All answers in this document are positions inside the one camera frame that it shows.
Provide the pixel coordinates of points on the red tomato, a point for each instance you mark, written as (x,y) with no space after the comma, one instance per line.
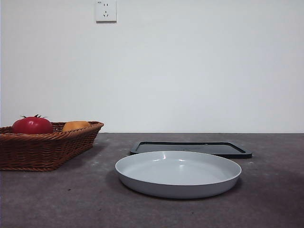
(32,126)

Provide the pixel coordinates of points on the grey round plate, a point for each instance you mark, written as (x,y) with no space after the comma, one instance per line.
(178,185)

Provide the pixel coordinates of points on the orange fruit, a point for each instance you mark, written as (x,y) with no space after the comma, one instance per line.
(76,125)

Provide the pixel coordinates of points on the black rectangular tray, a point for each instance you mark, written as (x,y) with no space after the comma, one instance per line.
(228,148)

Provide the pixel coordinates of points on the brown wicker basket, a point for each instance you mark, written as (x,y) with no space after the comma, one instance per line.
(47,149)

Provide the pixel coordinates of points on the white wall socket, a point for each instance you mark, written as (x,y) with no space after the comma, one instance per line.
(106,12)

